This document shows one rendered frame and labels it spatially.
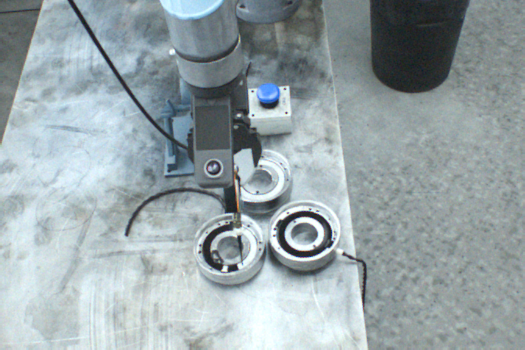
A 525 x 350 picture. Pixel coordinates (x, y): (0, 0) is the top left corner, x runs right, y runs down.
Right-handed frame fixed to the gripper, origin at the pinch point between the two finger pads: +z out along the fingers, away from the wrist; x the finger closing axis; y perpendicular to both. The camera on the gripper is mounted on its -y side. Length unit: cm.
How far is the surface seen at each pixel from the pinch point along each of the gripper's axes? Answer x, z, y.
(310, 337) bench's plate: -9.0, 13.2, -17.3
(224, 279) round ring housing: 2.4, 10.3, -8.9
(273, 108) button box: -6.4, 8.8, 21.8
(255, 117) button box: -3.3, 8.8, 20.0
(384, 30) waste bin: -42, 68, 106
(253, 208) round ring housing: -2.1, 10.9, 3.3
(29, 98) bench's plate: 39, 13, 34
